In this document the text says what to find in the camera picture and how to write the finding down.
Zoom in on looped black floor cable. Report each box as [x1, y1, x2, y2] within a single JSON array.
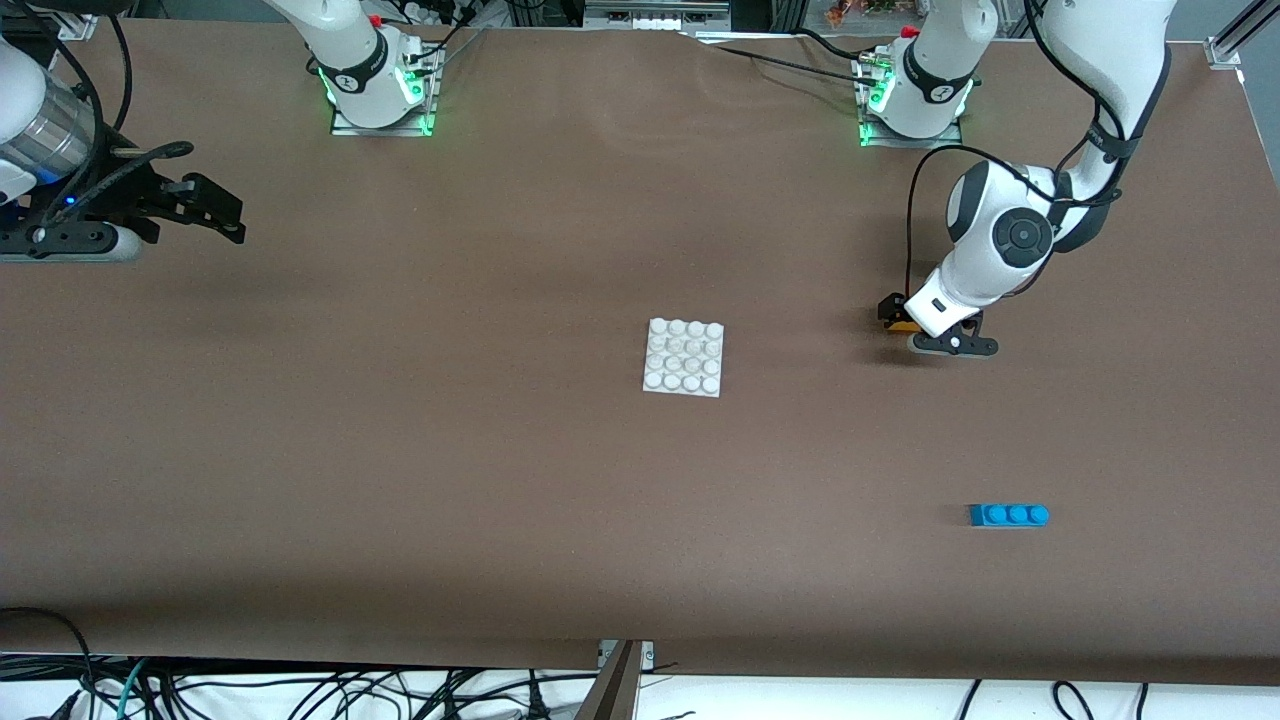
[[0, 607, 96, 720]]

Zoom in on teal floor cable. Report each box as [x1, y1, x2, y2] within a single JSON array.
[[112, 658, 151, 720]]

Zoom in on orange background clutter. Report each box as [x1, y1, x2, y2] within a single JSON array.
[[825, 0, 901, 26]]

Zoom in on aluminium frame profile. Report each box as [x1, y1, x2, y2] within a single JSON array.
[[1215, 0, 1280, 51]]

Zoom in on aluminium extrusion bar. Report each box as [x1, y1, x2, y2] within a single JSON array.
[[583, 0, 731, 31]]

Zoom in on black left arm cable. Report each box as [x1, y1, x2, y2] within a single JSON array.
[[905, 0, 1131, 296]]

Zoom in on tangled black floor cables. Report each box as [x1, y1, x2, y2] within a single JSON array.
[[160, 668, 601, 720]]

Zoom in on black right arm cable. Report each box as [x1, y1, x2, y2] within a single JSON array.
[[40, 10, 194, 231]]

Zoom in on white studded base plate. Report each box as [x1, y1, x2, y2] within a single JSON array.
[[642, 318, 725, 399]]

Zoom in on metal table edge bracket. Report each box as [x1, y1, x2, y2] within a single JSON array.
[[597, 640, 656, 720]]

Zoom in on short curved black cable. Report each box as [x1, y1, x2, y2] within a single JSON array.
[[795, 28, 891, 61]]

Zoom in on blue three-stud block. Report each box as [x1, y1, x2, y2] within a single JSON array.
[[969, 503, 1051, 528]]

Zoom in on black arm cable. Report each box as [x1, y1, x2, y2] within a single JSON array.
[[40, 10, 194, 231], [905, 0, 1131, 296]]

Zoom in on long black table cable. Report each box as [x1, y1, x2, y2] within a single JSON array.
[[690, 30, 881, 81]]

